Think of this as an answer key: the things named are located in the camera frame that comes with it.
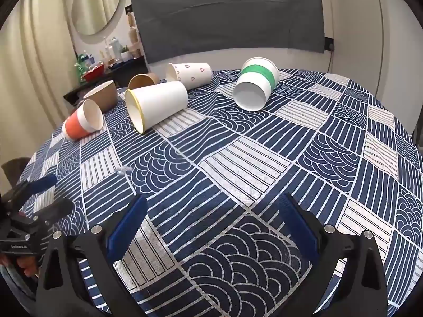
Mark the black side table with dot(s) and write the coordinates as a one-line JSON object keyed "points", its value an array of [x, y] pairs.
{"points": [[132, 69]]}

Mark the white yellow-rimmed paper cup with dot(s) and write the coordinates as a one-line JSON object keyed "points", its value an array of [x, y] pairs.
{"points": [[162, 101]]}

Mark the small potted plant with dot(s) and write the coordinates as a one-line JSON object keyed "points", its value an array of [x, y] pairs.
{"points": [[125, 53]]}

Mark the black wall socket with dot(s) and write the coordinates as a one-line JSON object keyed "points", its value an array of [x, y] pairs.
{"points": [[329, 43]]}

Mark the white green-banded paper cup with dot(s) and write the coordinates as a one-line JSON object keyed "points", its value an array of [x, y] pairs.
{"points": [[257, 72]]}

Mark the oval wall mirror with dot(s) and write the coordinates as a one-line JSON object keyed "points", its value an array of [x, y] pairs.
{"points": [[95, 3]]}

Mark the person's left hand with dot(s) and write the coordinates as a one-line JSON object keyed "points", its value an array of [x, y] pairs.
{"points": [[25, 265]]}

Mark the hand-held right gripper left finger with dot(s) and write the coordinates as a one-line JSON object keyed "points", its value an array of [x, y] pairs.
{"points": [[127, 228]]}

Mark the orange white paper cup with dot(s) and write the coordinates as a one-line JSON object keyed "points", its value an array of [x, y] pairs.
{"points": [[75, 126]]}

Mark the green bottle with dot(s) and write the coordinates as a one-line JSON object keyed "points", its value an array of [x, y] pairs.
{"points": [[80, 69]]}

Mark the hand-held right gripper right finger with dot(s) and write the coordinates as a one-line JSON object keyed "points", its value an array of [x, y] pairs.
{"points": [[299, 228]]}

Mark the grey cloth cover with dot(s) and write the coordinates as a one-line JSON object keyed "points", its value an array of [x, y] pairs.
{"points": [[224, 16]]}

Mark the white pitcher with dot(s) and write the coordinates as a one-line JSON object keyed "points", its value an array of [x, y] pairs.
{"points": [[114, 49]]}

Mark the white heart-print paper cup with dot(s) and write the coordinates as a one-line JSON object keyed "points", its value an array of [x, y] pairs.
{"points": [[195, 72]]}

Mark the red bowl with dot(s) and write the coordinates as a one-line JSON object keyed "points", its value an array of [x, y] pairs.
{"points": [[94, 74]]}

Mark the small brown paper cup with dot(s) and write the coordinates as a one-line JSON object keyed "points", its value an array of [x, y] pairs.
{"points": [[147, 78]]}

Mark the large brown paper cup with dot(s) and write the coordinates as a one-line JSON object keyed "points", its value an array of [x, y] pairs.
{"points": [[107, 98]]}

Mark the wooden figure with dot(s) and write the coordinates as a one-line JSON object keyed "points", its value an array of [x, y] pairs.
{"points": [[134, 36]]}

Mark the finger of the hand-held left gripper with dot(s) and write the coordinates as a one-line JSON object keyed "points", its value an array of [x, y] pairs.
{"points": [[43, 183], [54, 211]]}

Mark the beige curtain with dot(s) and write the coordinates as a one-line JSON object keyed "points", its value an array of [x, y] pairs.
{"points": [[33, 72]]}

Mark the white refrigerator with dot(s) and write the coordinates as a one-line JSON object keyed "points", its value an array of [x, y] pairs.
{"points": [[396, 56]]}

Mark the blue white patterned tablecloth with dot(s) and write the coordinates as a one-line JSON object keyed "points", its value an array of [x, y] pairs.
{"points": [[231, 158]]}

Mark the brown chair back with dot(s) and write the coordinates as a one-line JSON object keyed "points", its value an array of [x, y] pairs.
{"points": [[12, 172]]}

